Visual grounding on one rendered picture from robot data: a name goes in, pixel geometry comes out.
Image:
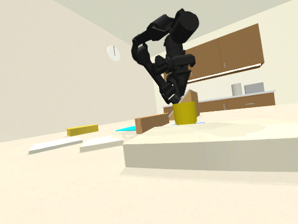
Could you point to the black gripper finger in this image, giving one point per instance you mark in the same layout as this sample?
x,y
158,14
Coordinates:
x,y
173,81
181,80

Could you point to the yellow cup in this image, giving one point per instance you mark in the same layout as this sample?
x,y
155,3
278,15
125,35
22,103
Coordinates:
x,y
185,113

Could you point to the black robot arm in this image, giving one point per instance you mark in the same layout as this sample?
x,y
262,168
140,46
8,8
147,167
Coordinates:
x,y
179,30

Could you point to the brown wooden bar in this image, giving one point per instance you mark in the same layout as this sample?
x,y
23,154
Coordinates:
x,y
146,123

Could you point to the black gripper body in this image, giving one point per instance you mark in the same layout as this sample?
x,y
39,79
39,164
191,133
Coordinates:
x,y
180,61

